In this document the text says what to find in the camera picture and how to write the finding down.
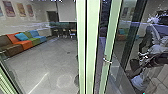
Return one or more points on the green framed glass door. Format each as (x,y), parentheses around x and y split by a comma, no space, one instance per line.
(111,30)

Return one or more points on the green framed glass wall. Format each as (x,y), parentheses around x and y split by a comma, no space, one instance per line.
(87,40)

